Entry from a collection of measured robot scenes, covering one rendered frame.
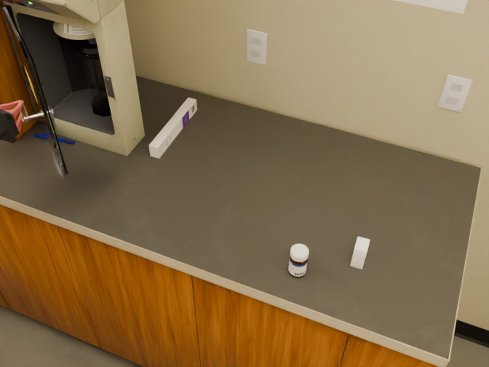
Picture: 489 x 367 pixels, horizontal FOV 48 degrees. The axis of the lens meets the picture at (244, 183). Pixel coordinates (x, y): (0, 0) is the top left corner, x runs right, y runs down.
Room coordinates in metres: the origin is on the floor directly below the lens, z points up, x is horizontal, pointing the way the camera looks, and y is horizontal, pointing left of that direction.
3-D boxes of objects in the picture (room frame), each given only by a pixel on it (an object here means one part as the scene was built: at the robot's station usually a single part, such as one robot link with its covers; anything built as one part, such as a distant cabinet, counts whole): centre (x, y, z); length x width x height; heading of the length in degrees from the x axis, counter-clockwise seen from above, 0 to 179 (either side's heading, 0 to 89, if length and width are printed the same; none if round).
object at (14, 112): (1.14, 0.62, 1.20); 0.09 x 0.07 x 0.07; 158
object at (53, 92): (1.44, 0.47, 1.19); 0.26 x 0.24 x 0.35; 68
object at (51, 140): (1.24, 0.59, 1.19); 0.30 x 0.01 x 0.40; 29
